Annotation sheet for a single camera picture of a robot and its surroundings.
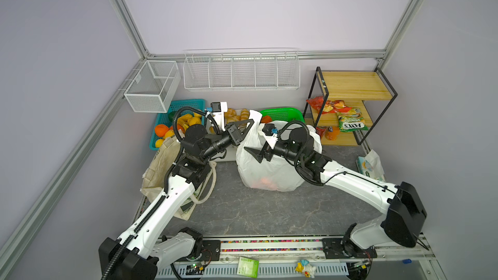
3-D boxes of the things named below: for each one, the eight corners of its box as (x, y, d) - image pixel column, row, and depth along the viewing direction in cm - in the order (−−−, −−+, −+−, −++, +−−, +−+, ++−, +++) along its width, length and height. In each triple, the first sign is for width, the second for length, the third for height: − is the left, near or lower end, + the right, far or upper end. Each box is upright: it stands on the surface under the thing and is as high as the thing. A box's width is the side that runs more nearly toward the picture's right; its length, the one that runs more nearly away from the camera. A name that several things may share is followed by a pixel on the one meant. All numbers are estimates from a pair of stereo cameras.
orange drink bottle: (324, 139, 108) (328, 131, 102) (325, 133, 110) (328, 125, 105) (335, 141, 107) (339, 133, 101) (335, 135, 109) (339, 127, 104)
